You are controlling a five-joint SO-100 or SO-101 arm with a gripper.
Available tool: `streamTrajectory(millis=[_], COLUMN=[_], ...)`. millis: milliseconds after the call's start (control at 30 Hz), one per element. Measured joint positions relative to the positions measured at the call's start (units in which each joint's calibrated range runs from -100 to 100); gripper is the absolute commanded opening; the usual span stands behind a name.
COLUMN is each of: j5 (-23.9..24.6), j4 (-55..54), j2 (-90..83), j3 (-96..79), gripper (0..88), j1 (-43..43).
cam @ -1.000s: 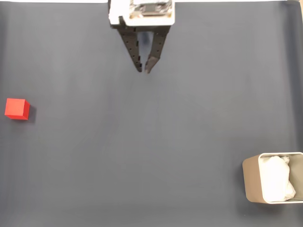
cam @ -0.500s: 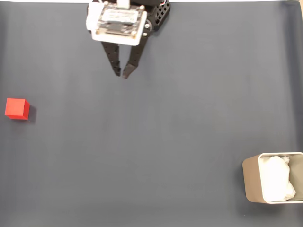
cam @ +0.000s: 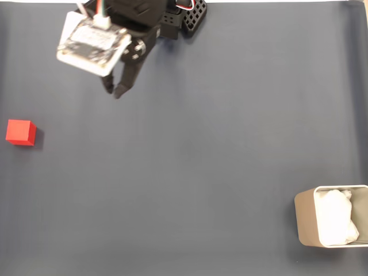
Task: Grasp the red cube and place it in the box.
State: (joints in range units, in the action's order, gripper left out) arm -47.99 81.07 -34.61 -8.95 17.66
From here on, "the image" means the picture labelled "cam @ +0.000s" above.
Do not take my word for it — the red cube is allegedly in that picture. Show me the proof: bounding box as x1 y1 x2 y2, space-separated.
5 119 37 147

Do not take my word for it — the beige rounded box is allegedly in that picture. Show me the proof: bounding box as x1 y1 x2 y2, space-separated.
294 185 368 248

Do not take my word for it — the grey table mat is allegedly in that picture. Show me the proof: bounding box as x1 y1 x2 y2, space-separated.
0 2 368 276

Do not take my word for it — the white crumpled cloth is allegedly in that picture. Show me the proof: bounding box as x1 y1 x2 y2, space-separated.
315 189 360 247

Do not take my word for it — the white camera circuit board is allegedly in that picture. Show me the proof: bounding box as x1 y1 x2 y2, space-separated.
56 11 133 77

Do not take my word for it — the black camera cable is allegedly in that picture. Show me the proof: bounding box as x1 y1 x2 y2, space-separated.
96 0 112 28

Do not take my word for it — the red white servo wire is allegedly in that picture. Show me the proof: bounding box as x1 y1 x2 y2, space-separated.
76 0 197 15

